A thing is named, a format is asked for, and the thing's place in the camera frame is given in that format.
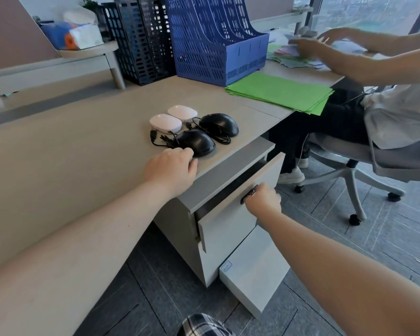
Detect beige desk riser shelf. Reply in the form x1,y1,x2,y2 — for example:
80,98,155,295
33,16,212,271
0,41,126,91

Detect grey drawer with black handle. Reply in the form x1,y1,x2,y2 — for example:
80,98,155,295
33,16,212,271
195,152,286,254

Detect person's left hand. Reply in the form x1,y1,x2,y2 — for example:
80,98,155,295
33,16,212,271
143,147,199,200

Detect black wired computer mouse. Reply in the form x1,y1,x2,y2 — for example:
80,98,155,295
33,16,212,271
192,113,239,145
150,129,216,158

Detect pile of pastel paper sheets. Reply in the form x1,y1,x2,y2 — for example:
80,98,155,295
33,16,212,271
266,34,368,70

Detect grey pedestal cabinet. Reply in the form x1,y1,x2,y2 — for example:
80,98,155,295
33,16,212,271
154,136,291,319

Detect plaid shorts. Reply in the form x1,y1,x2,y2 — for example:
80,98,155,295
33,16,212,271
177,313,236,336

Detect white wireless computer mouse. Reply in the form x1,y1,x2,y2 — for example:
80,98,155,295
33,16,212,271
149,114,182,134
167,105,198,123

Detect white plastic bag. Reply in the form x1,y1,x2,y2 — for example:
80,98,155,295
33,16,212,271
63,5,99,26

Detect black plastic file rack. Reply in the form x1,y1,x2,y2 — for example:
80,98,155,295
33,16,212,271
114,0,177,86
101,1,126,42

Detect grey office chair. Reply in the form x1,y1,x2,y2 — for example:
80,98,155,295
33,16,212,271
294,132,420,226

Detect person's left forearm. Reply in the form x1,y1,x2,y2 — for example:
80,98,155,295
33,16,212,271
0,180,177,336

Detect person's right hand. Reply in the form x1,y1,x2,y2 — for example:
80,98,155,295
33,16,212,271
244,183,282,228

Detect tissue pack with orange print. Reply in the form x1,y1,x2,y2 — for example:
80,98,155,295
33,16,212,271
40,21,104,51

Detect blue plastic file rack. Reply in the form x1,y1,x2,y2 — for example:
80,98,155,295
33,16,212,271
164,0,270,87

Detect stack of green paper sheets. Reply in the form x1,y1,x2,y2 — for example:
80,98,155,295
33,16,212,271
225,72,335,116

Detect white desk riser shelf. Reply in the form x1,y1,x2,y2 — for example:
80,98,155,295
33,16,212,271
248,6,314,33

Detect grey drawer with small label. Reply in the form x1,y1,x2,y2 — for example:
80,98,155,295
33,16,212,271
219,224,291,319

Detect person's right forearm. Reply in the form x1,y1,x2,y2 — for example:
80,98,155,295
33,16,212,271
257,210,420,336

